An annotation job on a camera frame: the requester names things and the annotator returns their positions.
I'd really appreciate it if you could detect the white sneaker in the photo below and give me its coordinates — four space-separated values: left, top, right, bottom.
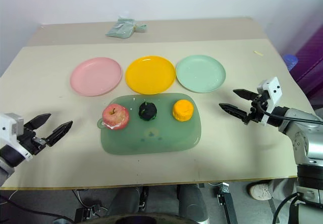
249 182 274 201

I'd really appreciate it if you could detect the light green plate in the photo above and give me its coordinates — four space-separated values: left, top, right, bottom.
175 54 227 93

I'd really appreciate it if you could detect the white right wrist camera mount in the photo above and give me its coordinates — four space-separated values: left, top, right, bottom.
256 77 282 127

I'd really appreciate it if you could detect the green translucent cutting board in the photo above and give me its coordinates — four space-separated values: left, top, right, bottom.
97 92 203 156

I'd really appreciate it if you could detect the purple box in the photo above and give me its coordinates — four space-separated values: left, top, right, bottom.
290 27 323 106

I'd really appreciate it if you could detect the dark avocado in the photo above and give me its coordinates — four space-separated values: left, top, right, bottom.
138 101 158 121

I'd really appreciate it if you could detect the blue bottle cap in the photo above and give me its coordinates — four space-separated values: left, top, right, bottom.
283 54 298 71

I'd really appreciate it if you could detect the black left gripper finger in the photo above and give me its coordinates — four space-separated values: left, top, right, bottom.
45 120 74 147
24 113 52 131

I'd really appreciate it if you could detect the yellow plate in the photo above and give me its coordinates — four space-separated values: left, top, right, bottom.
125 55 176 95

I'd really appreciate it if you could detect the crumpled green plastic bag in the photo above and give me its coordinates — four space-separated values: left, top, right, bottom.
104 17 148 39

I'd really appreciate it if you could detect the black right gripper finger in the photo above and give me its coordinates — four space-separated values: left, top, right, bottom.
218 103 251 124
233 89 258 101

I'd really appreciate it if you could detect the pink plate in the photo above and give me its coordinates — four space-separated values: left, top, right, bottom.
70 57 123 97

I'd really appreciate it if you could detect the orange yellow fruit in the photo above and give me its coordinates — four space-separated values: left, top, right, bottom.
172 99 194 122

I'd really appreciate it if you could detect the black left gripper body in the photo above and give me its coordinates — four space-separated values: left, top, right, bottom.
17 124 48 156

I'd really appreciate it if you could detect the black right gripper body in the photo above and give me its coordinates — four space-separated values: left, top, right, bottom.
242 92 268 126

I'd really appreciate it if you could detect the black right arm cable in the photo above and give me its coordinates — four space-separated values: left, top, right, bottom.
257 102 323 123

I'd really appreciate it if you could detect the red apple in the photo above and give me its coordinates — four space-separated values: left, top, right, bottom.
101 103 130 131

